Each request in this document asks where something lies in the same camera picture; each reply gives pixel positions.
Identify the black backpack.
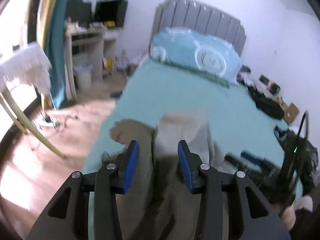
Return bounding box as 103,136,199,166
247,84,286,120

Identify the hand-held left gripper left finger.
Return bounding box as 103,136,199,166
27,140,139,240

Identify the teal curtain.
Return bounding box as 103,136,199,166
46,0,88,110

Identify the light blue cartoon pillow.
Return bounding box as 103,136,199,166
149,27,242,87

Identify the person's right hand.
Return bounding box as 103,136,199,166
281,204,299,232

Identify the black cable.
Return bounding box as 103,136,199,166
297,110,310,142

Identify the grey padded headboard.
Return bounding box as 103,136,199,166
149,0,247,56

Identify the white trash bin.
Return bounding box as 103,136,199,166
73,64,94,92

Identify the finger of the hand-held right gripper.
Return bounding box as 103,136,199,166
224,154,253,173
241,151,278,173

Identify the person's right forearm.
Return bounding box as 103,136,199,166
287,196,320,240

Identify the beige computer desk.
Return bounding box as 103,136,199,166
64,21,118,98

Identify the white power strip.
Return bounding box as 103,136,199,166
39,116,58,128

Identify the bed with green sheet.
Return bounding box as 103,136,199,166
82,59,304,240

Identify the black computer monitor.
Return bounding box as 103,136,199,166
66,0,92,25
94,0,129,28

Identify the black and grey jacket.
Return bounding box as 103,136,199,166
273,126,320,197

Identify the yellow curtain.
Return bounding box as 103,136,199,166
37,0,63,47

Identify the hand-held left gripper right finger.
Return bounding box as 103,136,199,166
178,140,291,240

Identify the yellow bag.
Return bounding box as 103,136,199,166
102,57,113,71

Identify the olive green hooded jacket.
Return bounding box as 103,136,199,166
109,111,275,240

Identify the cardboard box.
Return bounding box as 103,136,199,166
283,102,300,125

